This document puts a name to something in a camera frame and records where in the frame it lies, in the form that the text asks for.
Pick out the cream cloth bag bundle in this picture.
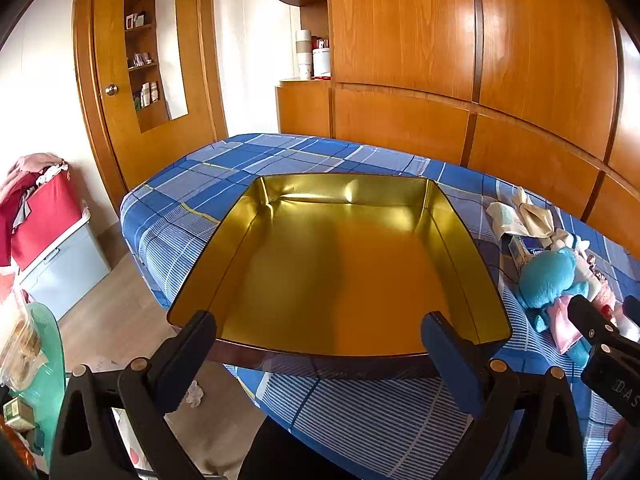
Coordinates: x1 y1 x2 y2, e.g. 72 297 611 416
486 186 555 240

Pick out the green glass table edge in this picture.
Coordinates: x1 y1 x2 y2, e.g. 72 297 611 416
11 302 66 466

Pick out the blue plaid bed sheet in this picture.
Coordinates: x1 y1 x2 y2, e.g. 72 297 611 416
118 132 640 480

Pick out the grey plastic storage box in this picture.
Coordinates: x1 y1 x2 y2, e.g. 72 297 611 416
16 207 111 321

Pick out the silver door knob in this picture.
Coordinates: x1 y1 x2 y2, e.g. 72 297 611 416
104 84 118 96

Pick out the white canister on shelf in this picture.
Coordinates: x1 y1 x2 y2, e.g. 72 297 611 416
312 48 331 78

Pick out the wooden door with shelves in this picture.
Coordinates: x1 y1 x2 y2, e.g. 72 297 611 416
73 0 228 207

